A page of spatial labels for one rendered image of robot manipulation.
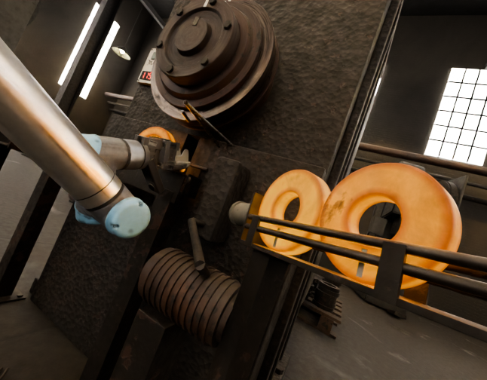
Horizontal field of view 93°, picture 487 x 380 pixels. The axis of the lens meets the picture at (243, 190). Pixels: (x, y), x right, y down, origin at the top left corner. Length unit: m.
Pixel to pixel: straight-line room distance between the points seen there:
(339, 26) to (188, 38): 0.52
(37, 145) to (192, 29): 0.59
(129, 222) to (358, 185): 0.38
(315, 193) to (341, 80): 0.56
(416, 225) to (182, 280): 0.40
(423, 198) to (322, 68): 0.69
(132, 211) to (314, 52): 0.80
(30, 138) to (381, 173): 0.46
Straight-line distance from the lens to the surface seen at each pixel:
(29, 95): 0.42
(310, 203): 0.40
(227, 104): 0.76
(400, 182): 0.34
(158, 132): 0.90
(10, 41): 3.41
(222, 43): 0.78
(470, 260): 0.28
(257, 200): 0.49
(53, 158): 0.43
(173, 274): 0.52
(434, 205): 0.32
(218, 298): 0.47
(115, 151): 0.59
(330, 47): 0.98
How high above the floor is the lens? 0.67
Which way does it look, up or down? 5 degrees up
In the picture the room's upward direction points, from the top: 21 degrees clockwise
